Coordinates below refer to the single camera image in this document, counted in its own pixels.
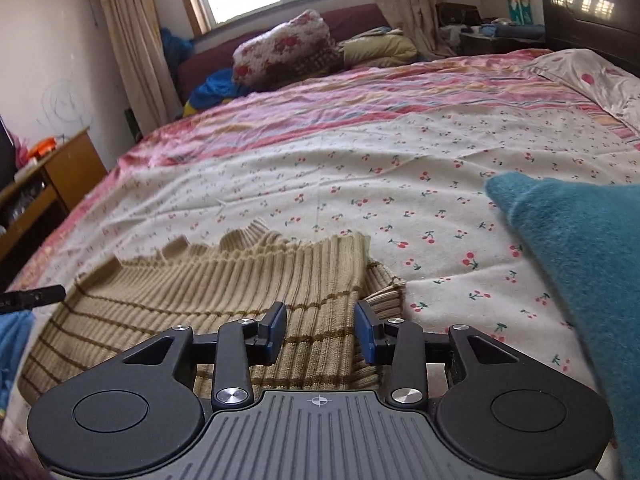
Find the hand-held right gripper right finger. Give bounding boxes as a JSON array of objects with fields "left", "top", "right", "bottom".
[{"left": 354, "top": 300, "right": 521, "bottom": 407}]

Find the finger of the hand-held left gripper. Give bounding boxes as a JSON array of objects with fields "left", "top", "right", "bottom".
[{"left": 0, "top": 285, "right": 67, "bottom": 317}]

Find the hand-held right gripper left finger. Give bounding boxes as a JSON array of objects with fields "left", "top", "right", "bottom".
[{"left": 120, "top": 302, "right": 288, "bottom": 410}]

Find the beige striped knit sweater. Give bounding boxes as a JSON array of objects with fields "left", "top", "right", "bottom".
[{"left": 17, "top": 220, "right": 408, "bottom": 406}]

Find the blue knit garment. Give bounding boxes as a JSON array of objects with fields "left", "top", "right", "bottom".
[{"left": 0, "top": 310, "right": 36, "bottom": 416}]

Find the black plastic bag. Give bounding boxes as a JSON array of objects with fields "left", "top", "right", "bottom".
[{"left": 0, "top": 182, "right": 43, "bottom": 226}]

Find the wooden desk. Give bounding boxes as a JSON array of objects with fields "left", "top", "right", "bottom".
[{"left": 0, "top": 127, "right": 108, "bottom": 261}]

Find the black television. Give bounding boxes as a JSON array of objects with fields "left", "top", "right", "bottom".
[{"left": 0, "top": 115, "right": 16, "bottom": 186}]

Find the pink plastic bag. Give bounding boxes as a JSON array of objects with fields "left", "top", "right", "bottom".
[{"left": 12, "top": 132, "right": 32, "bottom": 168}]

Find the cherry print bed sheet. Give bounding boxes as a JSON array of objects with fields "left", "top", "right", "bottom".
[{"left": 7, "top": 106, "right": 640, "bottom": 411}]

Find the orange toy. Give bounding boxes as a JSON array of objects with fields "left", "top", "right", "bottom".
[{"left": 27, "top": 137, "right": 56, "bottom": 160}]

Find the teal fleece garment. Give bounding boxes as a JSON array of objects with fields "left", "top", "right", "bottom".
[{"left": 485, "top": 171, "right": 640, "bottom": 480}]

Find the pink striped bed cover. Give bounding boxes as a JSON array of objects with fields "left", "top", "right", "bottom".
[{"left": 10, "top": 51, "right": 640, "bottom": 291}]

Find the blue and yellow cloth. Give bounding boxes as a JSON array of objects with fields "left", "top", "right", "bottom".
[{"left": 182, "top": 67, "right": 251, "bottom": 117}]

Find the beige curtain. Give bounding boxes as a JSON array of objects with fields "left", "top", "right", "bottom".
[
  {"left": 90, "top": 0, "right": 183, "bottom": 133},
  {"left": 365, "top": 0, "right": 443, "bottom": 58}
]

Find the maroon sofa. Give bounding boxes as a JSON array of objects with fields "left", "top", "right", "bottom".
[{"left": 177, "top": 2, "right": 391, "bottom": 106}]

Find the floral folded quilt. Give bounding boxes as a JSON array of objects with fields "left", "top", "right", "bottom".
[{"left": 232, "top": 9, "right": 343, "bottom": 93}]

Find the olive pillow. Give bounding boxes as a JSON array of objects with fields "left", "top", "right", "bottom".
[{"left": 342, "top": 30, "right": 418, "bottom": 67}]

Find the blue hanging cloth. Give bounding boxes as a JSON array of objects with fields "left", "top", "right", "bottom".
[{"left": 160, "top": 27, "right": 193, "bottom": 73}]

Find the dark nightstand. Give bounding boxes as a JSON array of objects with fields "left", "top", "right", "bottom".
[{"left": 457, "top": 30, "right": 548, "bottom": 57}]

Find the blue folded cloth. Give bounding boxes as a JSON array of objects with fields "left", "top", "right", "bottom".
[{"left": 481, "top": 22, "right": 546, "bottom": 40}]

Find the pink print pillow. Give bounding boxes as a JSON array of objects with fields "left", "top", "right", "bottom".
[{"left": 530, "top": 49, "right": 640, "bottom": 131}]

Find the dark wooden headboard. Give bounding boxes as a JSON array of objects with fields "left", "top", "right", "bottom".
[{"left": 541, "top": 0, "right": 640, "bottom": 78}]

